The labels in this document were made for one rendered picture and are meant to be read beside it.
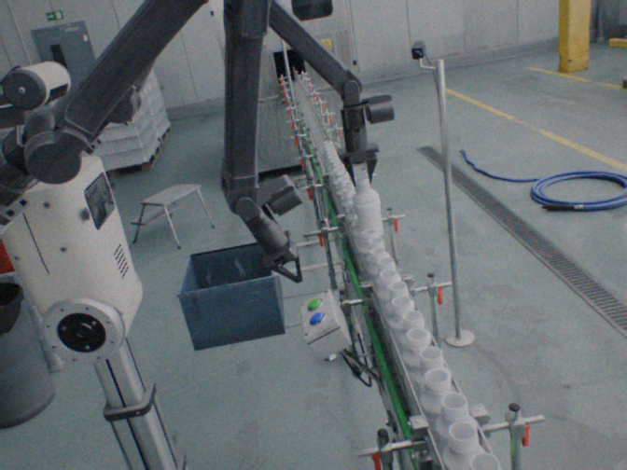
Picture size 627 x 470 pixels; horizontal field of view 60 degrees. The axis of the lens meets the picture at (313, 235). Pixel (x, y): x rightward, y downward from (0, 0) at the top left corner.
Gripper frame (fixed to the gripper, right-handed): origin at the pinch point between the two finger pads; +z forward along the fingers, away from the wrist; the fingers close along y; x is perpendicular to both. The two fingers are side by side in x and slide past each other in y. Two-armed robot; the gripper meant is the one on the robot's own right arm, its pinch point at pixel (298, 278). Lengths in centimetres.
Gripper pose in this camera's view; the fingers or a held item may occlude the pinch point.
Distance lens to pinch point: 118.1
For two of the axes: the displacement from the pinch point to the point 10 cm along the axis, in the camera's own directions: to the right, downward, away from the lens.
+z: 4.9, 7.9, 3.7
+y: -0.9, -3.8, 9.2
